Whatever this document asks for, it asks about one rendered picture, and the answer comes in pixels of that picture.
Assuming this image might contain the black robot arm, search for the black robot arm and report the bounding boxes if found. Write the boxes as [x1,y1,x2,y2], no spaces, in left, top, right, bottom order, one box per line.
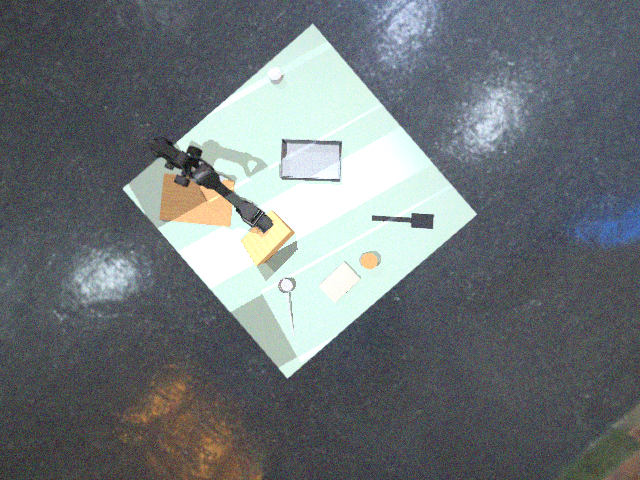
[148,136,274,234]

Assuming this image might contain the white cylinder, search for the white cylinder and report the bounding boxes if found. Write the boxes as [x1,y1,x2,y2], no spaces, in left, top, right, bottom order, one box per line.
[269,67,282,84]

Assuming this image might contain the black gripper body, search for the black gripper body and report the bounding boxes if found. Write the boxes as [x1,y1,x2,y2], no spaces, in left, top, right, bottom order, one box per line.
[174,145,202,187]

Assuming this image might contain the grey saucepan with thin handle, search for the grey saucepan with thin handle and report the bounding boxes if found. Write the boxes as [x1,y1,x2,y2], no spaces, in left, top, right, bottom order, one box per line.
[278,277,295,336]

